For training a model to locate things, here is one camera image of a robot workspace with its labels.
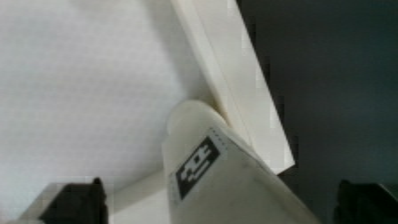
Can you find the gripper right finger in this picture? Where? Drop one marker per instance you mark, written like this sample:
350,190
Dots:
366,203

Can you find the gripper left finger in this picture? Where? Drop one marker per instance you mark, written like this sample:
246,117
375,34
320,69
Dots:
70,204

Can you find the white leg with tag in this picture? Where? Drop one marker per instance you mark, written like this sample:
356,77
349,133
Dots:
224,190

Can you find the white desk tabletop tray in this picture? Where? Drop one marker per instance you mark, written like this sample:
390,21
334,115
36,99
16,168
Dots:
105,59

